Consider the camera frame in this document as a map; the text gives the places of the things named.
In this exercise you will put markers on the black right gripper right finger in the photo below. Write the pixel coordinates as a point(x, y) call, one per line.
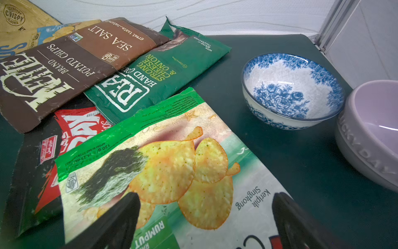
point(299, 230)

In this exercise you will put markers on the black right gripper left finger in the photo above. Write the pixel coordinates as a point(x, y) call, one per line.
point(113, 230)

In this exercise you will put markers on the black red Krax chips bag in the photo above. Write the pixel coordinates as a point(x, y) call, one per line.
point(34, 195)

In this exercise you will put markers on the green Chuba cassava chips bag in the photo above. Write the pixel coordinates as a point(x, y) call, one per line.
point(199, 185)

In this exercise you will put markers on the green Real chips bag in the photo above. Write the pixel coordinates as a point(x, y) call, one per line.
point(156, 75)

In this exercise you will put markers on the yellow blue chips bag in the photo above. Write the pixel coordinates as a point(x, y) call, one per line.
point(15, 42)

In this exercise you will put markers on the tan kettle cooked chips bag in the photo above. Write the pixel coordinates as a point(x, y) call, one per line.
point(17, 16)

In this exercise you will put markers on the lilac ceramic bowl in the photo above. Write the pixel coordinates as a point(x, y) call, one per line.
point(367, 132)

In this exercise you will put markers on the blue floral ceramic bowl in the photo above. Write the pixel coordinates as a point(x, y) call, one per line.
point(290, 92)

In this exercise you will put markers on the brown Kettle sea salt bag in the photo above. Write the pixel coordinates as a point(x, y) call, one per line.
point(38, 81)

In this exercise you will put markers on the aluminium corner frame post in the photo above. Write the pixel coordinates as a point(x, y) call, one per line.
point(337, 18)

